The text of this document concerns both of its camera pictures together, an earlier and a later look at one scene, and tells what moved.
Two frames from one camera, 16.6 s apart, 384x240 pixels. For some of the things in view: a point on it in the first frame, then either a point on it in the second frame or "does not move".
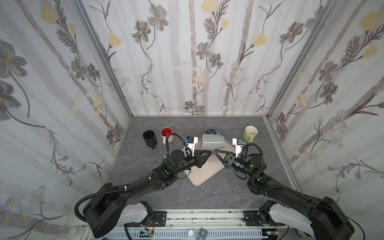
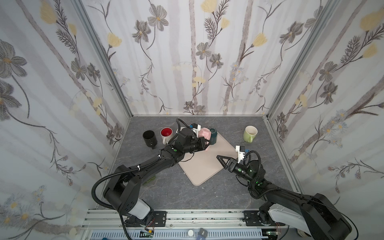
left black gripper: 198,159 → 202,144
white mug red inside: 164,132 does not move
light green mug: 250,131 does not move
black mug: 150,138 does not move
